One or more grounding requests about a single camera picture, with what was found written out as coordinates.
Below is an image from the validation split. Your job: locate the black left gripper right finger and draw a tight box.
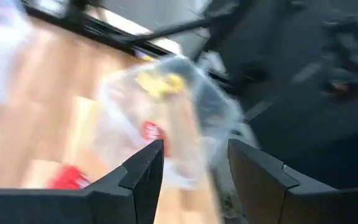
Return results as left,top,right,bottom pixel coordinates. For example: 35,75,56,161
227,138,358,224

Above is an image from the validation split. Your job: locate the red candy bag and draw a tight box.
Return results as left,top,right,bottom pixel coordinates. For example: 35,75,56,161
140,120,169,156
47,164,92,190

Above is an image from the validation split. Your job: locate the yellow candy bag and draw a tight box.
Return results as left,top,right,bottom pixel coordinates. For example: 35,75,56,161
134,70,188,99

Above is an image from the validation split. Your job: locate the black table edge frame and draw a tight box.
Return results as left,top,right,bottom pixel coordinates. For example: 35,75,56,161
22,0,232,90

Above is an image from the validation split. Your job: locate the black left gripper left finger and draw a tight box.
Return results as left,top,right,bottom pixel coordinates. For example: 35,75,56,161
0,139,165,224

